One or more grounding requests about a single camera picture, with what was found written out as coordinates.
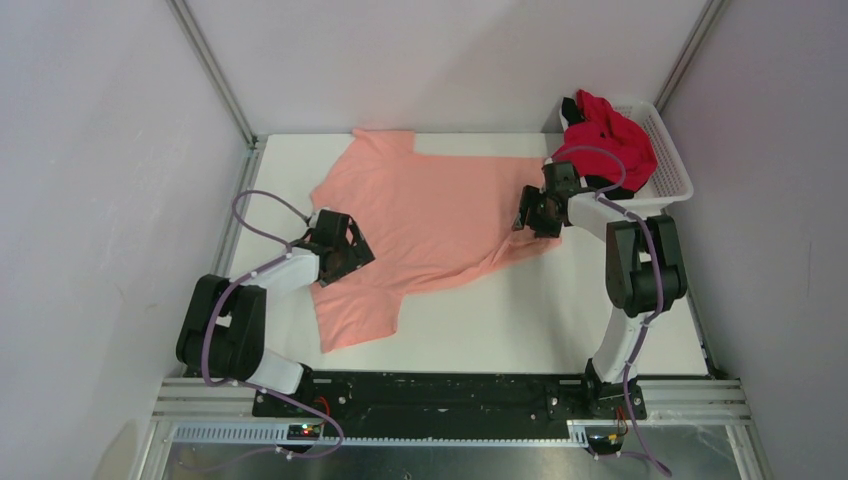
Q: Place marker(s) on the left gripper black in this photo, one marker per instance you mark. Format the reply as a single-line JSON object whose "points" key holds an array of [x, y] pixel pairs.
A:
{"points": [[358, 255]]}

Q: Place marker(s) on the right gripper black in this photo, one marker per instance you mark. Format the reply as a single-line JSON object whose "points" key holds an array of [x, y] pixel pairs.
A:
{"points": [[530, 196]]}

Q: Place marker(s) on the salmon pink t-shirt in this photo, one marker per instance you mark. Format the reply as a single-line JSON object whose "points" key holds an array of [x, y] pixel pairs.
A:
{"points": [[433, 222]]}

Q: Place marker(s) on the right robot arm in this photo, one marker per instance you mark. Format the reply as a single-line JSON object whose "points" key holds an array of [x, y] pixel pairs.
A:
{"points": [[644, 276]]}

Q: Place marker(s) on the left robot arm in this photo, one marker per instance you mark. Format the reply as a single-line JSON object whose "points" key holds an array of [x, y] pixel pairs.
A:
{"points": [[223, 335]]}

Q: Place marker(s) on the black t-shirt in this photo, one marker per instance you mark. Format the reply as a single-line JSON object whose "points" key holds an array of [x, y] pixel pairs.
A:
{"points": [[589, 121]]}

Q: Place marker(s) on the red t-shirt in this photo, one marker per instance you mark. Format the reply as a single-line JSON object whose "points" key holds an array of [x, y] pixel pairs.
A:
{"points": [[636, 137]]}

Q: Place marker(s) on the white plastic basket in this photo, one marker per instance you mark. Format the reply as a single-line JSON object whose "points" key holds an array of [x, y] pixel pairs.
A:
{"points": [[670, 183]]}

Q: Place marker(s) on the left controller board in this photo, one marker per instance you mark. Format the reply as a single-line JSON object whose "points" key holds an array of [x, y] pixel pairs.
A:
{"points": [[303, 432]]}

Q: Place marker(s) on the controller board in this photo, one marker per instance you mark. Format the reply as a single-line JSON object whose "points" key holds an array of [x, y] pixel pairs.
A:
{"points": [[303, 432], [605, 445]]}

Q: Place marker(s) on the right controller board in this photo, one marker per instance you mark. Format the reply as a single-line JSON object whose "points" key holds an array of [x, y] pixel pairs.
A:
{"points": [[605, 445]]}

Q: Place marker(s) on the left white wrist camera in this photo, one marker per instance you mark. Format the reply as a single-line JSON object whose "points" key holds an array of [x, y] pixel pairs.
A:
{"points": [[316, 216]]}

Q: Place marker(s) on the left aluminium frame post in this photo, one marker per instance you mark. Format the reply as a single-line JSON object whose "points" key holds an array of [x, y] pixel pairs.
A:
{"points": [[206, 57]]}

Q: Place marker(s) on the aluminium frame post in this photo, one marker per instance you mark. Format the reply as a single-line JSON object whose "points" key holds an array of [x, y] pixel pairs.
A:
{"points": [[206, 57], [707, 20]]}

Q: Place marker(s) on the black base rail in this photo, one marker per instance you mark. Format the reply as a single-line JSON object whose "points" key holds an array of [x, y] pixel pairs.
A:
{"points": [[454, 407]]}

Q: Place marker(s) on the right aluminium frame post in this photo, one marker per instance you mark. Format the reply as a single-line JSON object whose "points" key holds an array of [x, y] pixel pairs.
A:
{"points": [[707, 20]]}

